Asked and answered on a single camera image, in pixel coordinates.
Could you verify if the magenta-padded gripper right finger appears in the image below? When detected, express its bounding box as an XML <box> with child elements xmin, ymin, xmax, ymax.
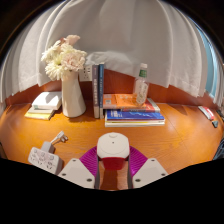
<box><xmin>126</xmin><ymin>145</ymin><xmax>169</xmax><ymax>190</ymax></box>

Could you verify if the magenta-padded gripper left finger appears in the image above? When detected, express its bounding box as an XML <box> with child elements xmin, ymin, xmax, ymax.
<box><xmin>57</xmin><ymin>145</ymin><xmax>101</xmax><ymax>190</ymax></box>

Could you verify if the white and red charger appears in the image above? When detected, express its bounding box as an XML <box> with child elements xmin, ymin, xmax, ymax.
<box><xmin>96</xmin><ymin>131</ymin><xmax>131</xmax><ymax>171</ymax></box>

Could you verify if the white book under blue book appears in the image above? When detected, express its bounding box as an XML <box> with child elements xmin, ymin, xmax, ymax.
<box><xmin>104</xmin><ymin>118</ymin><xmax>166</xmax><ymax>128</ymax></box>

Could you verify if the red flat book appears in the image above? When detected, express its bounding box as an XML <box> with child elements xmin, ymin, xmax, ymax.
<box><xmin>120</xmin><ymin>97</ymin><xmax>161</xmax><ymax>114</ymax></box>

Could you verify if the yellow flat book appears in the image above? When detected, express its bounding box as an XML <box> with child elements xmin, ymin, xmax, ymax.
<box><xmin>24</xmin><ymin>111</ymin><xmax>55</xmax><ymax>121</ymax></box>

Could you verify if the cream flat book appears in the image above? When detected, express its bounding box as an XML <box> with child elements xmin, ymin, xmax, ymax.
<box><xmin>27</xmin><ymin>106</ymin><xmax>56</xmax><ymax>116</ymax></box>

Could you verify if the white ceramic vase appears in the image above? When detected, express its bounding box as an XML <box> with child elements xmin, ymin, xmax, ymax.
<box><xmin>60</xmin><ymin>69</ymin><xmax>87</xmax><ymax>119</ymax></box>

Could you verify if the dark chair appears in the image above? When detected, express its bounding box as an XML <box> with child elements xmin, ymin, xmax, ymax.
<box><xmin>212</xmin><ymin>137</ymin><xmax>224</xmax><ymax>162</ymax></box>

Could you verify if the orange flat book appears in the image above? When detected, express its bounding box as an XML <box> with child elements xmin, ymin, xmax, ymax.
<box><xmin>102</xmin><ymin>93</ymin><xmax>148</xmax><ymax>111</ymax></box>

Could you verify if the white flat book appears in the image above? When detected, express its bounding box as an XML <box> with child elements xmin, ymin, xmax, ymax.
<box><xmin>31</xmin><ymin>90</ymin><xmax>63</xmax><ymax>111</ymax></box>

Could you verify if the grey upright book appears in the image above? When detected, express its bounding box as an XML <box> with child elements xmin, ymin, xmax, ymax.
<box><xmin>91</xmin><ymin>64</ymin><xmax>101</xmax><ymax>120</ymax></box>

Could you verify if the red and white booklet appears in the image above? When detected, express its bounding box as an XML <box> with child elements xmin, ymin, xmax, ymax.
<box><xmin>197</xmin><ymin>105</ymin><xmax>216</xmax><ymax>121</ymax></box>

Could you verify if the clear plastic bottle green label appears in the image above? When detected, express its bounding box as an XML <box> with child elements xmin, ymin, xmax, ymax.
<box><xmin>131</xmin><ymin>62</ymin><xmax>150</xmax><ymax>107</ymax></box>

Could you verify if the blue upright book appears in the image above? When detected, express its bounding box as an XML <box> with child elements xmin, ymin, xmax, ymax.
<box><xmin>98</xmin><ymin>63</ymin><xmax>106</xmax><ymax>120</ymax></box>

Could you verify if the white and pink flower bouquet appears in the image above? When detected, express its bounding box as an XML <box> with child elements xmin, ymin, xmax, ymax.
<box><xmin>40</xmin><ymin>34</ymin><xmax>89</xmax><ymax>82</ymax></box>

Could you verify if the blue-grey curtain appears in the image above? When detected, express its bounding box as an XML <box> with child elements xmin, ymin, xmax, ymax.
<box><xmin>196</xmin><ymin>28</ymin><xmax>218</xmax><ymax>98</ymax></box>

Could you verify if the white curtain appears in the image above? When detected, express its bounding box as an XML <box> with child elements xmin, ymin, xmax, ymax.
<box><xmin>0</xmin><ymin>0</ymin><xmax>224</xmax><ymax>108</ymax></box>

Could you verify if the white wall socket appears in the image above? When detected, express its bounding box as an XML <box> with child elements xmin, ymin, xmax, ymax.
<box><xmin>78</xmin><ymin>64</ymin><xmax>94</xmax><ymax>82</ymax></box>

